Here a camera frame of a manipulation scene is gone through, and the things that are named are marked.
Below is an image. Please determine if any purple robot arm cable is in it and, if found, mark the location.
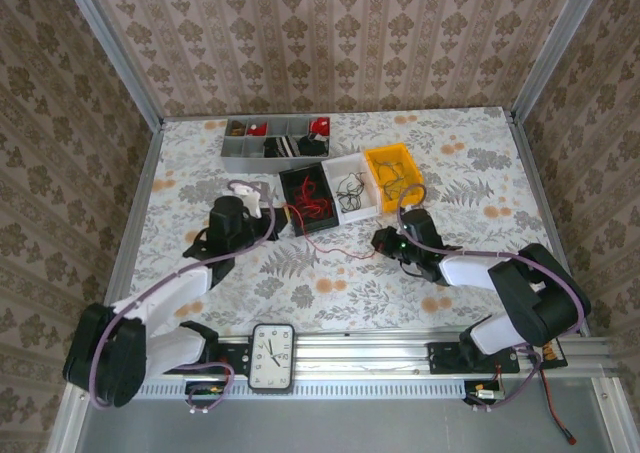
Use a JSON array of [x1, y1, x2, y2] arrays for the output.
[[396, 183, 591, 414], [87, 180, 279, 415]]

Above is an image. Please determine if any yellow connector strip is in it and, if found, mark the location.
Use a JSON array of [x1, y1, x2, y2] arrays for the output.
[[542, 337, 569, 369]]

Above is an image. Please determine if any floral tablecloth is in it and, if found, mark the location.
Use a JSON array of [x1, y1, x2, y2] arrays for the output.
[[119, 106, 584, 337]]

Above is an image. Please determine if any aluminium mounting rail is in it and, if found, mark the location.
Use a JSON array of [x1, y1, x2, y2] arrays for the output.
[[139, 336, 614, 374]]

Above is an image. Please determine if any small black electronics board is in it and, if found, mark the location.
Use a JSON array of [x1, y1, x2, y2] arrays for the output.
[[184, 380, 226, 407], [464, 380, 506, 405]]

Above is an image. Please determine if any black framed white clock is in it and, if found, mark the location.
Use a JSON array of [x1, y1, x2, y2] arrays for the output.
[[248, 323, 296, 393]]

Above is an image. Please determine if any thin blue cable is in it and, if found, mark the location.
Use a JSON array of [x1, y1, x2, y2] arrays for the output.
[[375, 156, 417, 202]]

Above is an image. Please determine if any black plastic bin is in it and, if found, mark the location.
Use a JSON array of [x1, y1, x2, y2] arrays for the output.
[[278, 161, 341, 238]]

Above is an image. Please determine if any thin red cable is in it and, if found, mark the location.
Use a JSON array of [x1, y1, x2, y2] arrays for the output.
[[291, 174, 335, 220], [283, 203, 377, 262]]

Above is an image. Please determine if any white plastic bin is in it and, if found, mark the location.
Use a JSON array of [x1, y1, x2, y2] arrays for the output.
[[320, 152, 384, 226]]

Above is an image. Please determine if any grey slotted cable duct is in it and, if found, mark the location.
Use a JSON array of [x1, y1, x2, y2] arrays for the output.
[[139, 380, 594, 400]]

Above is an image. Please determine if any yellow plastic bin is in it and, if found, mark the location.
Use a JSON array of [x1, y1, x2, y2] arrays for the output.
[[363, 142, 425, 215]]

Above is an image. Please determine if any black white striped sock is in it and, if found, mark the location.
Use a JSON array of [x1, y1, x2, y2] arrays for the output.
[[263, 135, 303, 158]]

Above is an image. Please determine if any red power wire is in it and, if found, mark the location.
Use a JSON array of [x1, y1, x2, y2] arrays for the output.
[[541, 365, 578, 445]]

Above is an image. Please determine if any grey compartment organizer box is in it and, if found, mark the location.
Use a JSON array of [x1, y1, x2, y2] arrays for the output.
[[221, 116, 332, 173]]

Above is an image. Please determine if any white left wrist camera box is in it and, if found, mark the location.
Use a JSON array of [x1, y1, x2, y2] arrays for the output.
[[232, 182, 266, 219]]

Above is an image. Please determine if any aluminium frame post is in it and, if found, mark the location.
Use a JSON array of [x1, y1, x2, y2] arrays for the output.
[[510, 0, 610, 124], [55, 0, 166, 127]]

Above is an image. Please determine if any aluminium table side rail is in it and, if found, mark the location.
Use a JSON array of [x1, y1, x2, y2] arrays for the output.
[[99, 120, 166, 304], [504, 110, 594, 337]]

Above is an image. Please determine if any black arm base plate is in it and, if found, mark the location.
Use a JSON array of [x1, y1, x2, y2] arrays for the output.
[[427, 341, 521, 375], [199, 340, 254, 377]]

